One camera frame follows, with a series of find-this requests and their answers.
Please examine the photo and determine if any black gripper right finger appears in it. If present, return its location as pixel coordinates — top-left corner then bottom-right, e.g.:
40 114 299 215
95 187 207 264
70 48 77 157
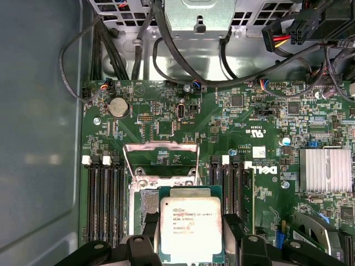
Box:
222 212 338 266

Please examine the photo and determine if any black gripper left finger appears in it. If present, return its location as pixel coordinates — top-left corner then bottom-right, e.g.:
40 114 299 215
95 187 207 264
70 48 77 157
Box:
54 211 161 266

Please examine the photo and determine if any silver CPU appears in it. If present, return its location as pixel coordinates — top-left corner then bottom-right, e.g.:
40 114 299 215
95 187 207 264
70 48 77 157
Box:
158 185 225 264

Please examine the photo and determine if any metal socket cover frame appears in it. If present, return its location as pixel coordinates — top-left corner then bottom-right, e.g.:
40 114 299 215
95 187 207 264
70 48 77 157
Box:
123 140 202 187

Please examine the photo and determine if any CPU socket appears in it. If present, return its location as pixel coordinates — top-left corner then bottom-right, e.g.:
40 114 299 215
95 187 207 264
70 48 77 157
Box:
128 181 225 266

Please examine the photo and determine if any green RAM stick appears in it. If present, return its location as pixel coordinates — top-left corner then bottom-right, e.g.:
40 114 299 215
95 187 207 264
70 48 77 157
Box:
240 166 255 235

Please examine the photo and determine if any silver finned chipset heatsink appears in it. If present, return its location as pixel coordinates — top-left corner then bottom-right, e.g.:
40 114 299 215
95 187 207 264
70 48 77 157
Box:
298 148 353 194

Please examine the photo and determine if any green motherboard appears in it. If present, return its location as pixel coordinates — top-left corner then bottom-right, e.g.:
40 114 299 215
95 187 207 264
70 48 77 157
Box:
79 79 355 266

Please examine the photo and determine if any silver coin battery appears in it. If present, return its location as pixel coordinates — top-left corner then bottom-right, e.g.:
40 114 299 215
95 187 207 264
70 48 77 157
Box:
107 96 130 117

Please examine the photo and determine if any black open PC case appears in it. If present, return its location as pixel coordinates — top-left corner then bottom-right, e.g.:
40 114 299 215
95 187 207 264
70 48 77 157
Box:
0 0 355 266

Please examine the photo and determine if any black power connector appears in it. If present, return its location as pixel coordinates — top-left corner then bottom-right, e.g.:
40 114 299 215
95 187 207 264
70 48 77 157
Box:
261 18 306 54

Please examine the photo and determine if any grey metal drive cage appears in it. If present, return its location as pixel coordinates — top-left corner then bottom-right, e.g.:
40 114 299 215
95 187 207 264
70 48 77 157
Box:
88 0 303 39

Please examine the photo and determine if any black power cable bundle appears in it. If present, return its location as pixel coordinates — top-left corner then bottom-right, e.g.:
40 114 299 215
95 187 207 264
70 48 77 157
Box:
89 16 130 81

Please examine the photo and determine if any thick black cable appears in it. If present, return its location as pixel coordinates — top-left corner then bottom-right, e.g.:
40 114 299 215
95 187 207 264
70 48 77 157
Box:
151 0 322 89

